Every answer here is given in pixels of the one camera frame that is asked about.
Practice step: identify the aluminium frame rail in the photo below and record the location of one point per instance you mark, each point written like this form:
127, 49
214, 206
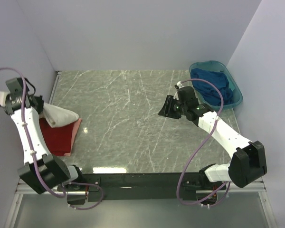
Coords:
122, 132

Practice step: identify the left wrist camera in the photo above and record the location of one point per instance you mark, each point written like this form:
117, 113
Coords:
3, 96

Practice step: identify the teal plastic basket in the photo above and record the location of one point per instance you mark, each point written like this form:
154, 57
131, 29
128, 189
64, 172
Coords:
218, 67

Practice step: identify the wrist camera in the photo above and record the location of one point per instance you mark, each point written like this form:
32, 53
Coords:
3, 96
179, 85

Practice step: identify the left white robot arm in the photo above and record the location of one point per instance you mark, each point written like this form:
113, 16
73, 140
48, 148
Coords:
42, 170

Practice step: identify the blue t shirt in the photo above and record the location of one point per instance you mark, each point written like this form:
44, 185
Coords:
210, 95

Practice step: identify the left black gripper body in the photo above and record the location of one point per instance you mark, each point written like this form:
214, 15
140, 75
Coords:
40, 106

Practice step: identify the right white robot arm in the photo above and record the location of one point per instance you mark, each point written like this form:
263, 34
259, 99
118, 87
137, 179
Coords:
248, 159

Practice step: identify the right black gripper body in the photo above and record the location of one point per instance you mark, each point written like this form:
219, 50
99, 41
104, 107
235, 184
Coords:
184, 107

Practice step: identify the red folded t shirt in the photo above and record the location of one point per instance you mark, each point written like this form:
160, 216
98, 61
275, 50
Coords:
59, 139

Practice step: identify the white t shirt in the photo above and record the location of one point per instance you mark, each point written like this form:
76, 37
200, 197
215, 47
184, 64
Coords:
58, 117

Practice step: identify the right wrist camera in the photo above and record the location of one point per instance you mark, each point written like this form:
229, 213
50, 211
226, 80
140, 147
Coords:
179, 85

